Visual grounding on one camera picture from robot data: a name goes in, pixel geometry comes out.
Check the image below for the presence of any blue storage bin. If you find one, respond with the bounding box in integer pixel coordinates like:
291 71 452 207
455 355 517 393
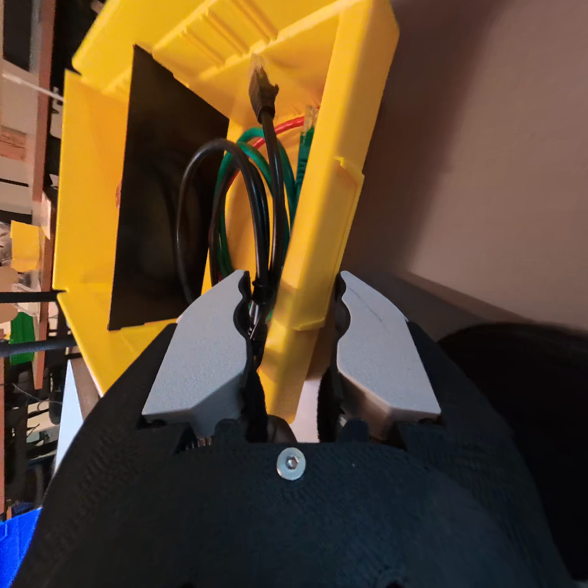
0 507 45 588

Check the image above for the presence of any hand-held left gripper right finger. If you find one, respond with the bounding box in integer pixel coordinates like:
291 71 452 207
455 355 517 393
334 270 443 435

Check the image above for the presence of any red ethernet cable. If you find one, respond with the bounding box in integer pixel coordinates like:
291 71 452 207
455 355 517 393
208 116 307 288

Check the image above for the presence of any black ethernet cable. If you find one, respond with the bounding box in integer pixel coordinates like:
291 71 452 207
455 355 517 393
176 53 296 364

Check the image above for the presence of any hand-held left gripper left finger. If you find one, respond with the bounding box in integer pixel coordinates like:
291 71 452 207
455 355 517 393
141 269 256 430

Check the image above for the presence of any black dimpled wrist pad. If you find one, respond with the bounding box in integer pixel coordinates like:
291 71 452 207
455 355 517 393
437 323 588 575

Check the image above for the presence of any grey desk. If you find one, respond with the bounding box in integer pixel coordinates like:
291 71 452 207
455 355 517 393
294 0 588 444

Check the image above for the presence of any black bin divider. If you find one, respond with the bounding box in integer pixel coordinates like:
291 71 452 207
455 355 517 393
107 43 230 332

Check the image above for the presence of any yellow storage bin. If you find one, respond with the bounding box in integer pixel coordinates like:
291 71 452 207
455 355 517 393
52 0 401 425

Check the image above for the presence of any green ethernet cable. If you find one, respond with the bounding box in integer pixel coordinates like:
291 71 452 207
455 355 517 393
213 123 319 282

